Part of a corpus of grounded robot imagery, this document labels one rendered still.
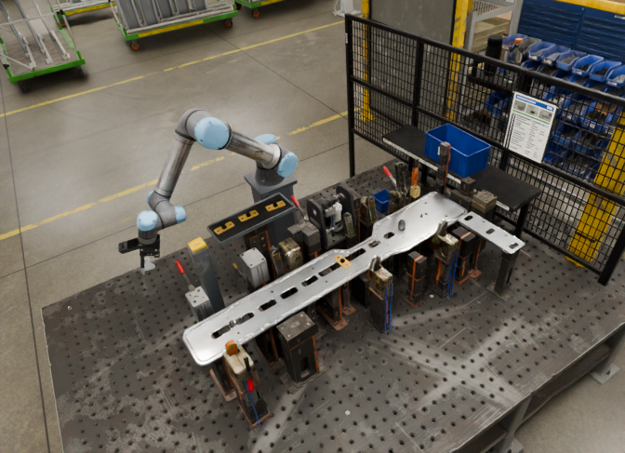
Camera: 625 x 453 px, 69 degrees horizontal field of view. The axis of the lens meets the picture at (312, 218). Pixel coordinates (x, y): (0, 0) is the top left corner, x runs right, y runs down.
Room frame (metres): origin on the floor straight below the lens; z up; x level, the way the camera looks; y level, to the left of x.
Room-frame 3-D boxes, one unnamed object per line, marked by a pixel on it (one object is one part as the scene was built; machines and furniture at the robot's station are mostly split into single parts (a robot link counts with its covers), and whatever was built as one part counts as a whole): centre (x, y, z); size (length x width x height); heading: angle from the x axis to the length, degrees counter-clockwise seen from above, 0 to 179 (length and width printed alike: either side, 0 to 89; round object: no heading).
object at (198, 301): (1.20, 0.48, 0.88); 0.11 x 0.10 x 0.36; 31
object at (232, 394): (1.04, 0.43, 0.84); 0.18 x 0.06 x 0.29; 31
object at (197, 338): (1.35, -0.10, 1.00); 1.38 x 0.22 x 0.02; 121
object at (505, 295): (1.36, -0.84, 0.84); 0.11 x 0.06 x 0.29; 31
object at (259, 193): (1.91, 0.19, 0.90); 0.21 x 0.21 x 0.40; 27
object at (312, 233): (1.52, 0.02, 0.89); 0.13 x 0.11 x 0.38; 31
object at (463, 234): (1.48, -0.67, 0.84); 0.11 x 0.10 x 0.28; 31
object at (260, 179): (1.91, 0.19, 1.15); 0.15 x 0.15 x 0.10
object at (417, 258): (1.36, -0.43, 0.84); 0.11 x 0.08 x 0.29; 31
